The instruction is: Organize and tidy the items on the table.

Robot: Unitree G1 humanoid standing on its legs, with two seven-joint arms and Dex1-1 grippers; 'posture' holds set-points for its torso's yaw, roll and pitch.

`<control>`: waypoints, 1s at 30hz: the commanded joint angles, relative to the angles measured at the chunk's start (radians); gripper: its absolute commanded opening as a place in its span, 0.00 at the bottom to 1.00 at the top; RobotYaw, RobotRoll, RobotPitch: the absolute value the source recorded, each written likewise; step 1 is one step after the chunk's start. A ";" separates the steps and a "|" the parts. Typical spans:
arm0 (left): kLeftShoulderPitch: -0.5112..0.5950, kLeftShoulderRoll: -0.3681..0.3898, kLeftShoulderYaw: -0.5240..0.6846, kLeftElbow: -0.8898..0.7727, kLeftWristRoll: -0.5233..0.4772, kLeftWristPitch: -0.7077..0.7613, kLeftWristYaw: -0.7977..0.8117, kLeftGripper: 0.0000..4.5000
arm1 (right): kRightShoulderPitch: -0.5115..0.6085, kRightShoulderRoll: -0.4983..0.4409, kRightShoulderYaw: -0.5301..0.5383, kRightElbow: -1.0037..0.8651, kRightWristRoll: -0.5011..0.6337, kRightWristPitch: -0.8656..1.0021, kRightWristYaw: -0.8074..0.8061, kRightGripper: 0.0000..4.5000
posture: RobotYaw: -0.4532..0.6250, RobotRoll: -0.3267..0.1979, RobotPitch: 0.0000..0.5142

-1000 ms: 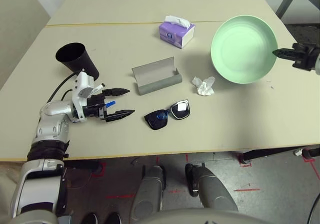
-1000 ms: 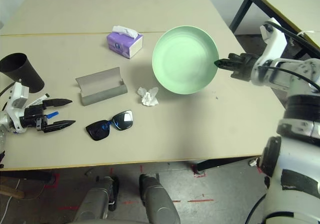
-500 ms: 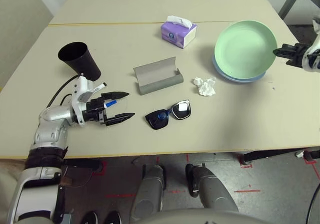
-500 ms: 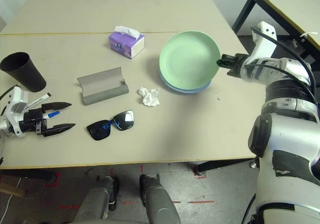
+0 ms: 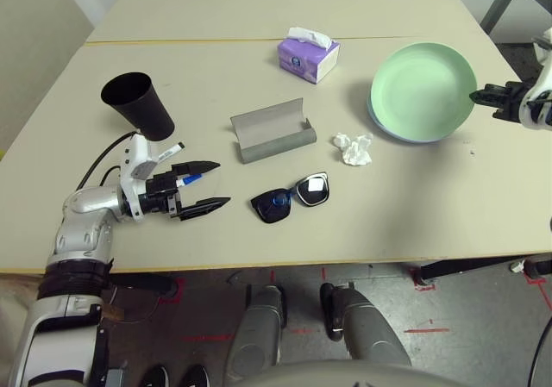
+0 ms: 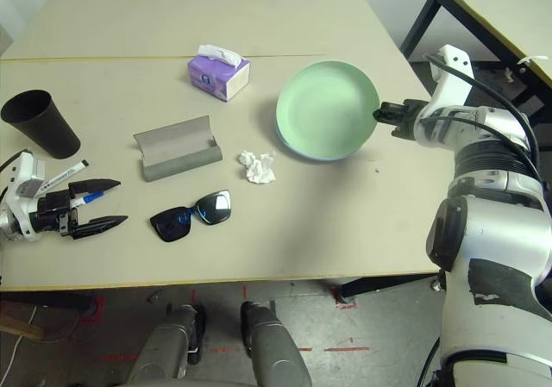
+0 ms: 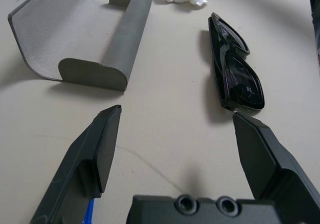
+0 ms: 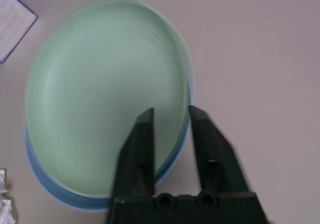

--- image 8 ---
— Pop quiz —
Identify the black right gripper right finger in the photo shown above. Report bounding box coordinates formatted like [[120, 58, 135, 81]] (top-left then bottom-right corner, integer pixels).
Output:
[[188, 105, 256, 194]]

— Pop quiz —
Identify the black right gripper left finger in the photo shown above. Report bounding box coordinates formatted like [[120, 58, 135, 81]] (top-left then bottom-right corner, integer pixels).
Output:
[[107, 107, 156, 200]]

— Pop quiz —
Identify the green plate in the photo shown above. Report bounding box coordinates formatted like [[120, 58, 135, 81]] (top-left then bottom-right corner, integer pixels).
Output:
[[26, 0, 192, 200]]

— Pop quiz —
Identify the white tissue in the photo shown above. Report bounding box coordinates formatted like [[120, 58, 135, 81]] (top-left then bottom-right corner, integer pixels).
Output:
[[0, 168, 16, 224]]

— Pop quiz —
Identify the blue plate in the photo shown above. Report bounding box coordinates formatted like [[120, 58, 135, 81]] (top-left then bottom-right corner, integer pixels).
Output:
[[23, 79, 196, 212]]

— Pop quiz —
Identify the purple tissue pack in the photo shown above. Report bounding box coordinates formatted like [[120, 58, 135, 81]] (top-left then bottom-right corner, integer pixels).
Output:
[[0, 0, 39, 64]]

